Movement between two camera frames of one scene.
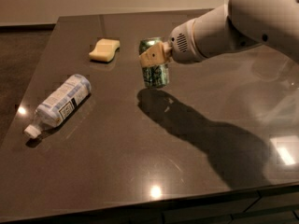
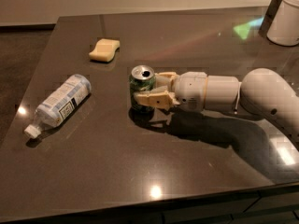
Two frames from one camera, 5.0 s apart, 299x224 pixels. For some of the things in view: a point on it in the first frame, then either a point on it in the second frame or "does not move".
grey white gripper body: x=181 y=45 -> x=191 y=90
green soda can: x=154 y=76 -> x=142 y=77
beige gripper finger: x=158 y=54 -> x=159 y=97
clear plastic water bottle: x=59 y=104 does not move
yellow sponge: x=105 y=49 does not move
